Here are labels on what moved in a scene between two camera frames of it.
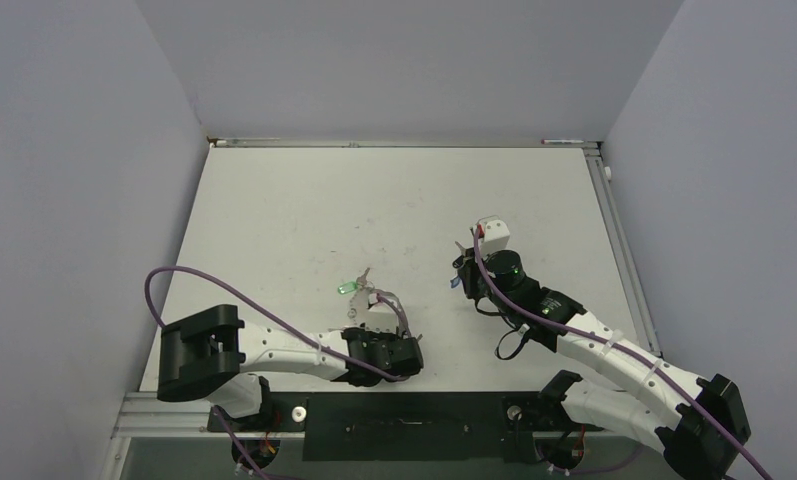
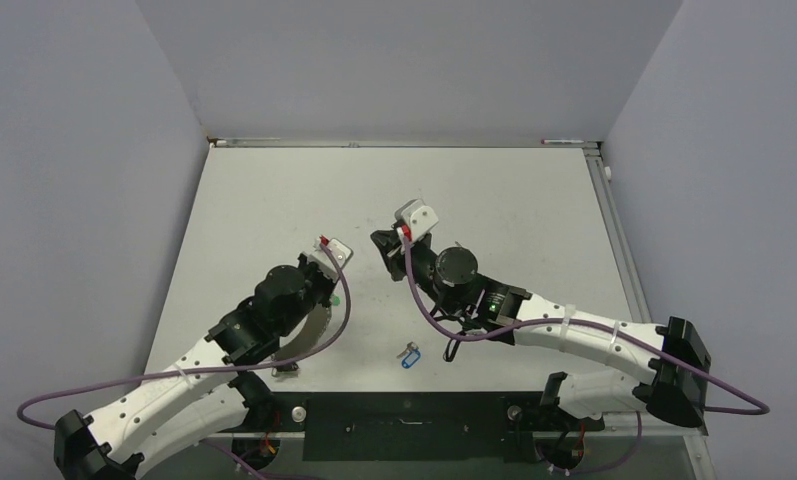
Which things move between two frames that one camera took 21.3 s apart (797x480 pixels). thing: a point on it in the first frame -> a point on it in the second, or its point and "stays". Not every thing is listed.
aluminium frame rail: [598, 162] stays
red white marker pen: [561, 141] stays
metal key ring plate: [358, 307] -> [319, 319]
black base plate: [415, 427] stays
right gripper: [469, 273] -> [394, 246]
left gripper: [388, 337] -> [328, 284]
